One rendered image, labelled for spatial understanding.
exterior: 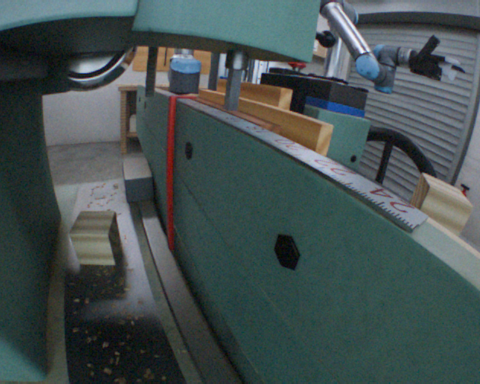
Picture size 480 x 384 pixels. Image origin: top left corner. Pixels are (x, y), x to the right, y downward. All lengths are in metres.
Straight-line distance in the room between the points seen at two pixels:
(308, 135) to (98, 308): 0.22
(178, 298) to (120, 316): 0.05
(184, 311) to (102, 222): 0.12
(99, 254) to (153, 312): 0.08
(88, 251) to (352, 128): 0.36
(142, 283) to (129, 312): 0.03
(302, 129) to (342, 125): 0.16
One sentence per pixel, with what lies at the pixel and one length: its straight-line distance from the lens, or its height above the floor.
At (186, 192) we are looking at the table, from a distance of 0.17.
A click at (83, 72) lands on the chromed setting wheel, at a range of 0.29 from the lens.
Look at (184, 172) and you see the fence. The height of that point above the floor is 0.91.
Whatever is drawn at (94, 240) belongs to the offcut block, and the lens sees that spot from 0.23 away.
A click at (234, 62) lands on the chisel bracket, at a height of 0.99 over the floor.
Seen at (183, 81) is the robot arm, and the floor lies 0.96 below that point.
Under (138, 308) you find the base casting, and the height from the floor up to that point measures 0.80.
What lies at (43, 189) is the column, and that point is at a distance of 0.27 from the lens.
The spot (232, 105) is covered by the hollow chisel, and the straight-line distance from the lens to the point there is 0.19.
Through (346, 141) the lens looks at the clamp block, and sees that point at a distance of 0.35.
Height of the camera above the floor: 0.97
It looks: 27 degrees down
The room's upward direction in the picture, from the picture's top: 9 degrees clockwise
